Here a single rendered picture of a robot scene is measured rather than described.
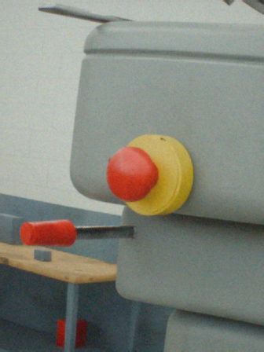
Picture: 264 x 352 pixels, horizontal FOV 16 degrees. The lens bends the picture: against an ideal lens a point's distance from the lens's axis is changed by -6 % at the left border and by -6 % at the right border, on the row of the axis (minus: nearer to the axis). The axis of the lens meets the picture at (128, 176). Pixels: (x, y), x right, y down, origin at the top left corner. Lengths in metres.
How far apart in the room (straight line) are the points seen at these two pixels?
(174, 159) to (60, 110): 6.12
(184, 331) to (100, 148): 0.22
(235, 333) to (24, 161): 6.23
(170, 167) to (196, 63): 0.09
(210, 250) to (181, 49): 0.19
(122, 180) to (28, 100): 6.37
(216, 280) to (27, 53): 6.37
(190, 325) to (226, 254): 0.10
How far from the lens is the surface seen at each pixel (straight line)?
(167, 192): 0.72
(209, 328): 0.89
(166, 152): 0.72
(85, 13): 0.81
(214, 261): 0.84
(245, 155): 0.71
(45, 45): 7.02
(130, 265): 0.89
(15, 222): 6.71
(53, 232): 0.80
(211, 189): 0.72
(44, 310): 6.98
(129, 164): 0.71
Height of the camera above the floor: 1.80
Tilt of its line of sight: 3 degrees down
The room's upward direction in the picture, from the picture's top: 5 degrees clockwise
